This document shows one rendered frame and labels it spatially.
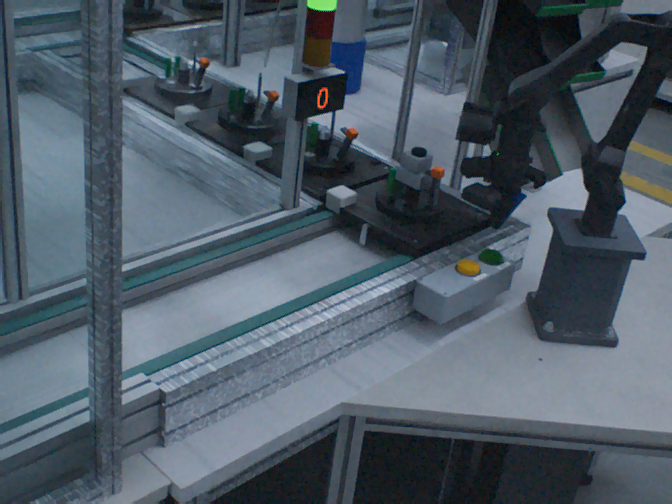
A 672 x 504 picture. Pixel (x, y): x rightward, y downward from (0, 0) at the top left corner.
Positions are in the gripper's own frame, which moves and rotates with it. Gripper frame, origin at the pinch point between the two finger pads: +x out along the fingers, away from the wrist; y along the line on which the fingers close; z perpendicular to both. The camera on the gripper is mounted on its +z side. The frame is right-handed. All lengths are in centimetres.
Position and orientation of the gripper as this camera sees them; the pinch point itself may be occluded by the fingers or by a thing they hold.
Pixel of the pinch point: (499, 211)
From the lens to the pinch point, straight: 170.5
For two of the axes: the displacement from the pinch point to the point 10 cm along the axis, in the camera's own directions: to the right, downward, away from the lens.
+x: -1.1, 8.7, 4.9
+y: -6.9, 2.9, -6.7
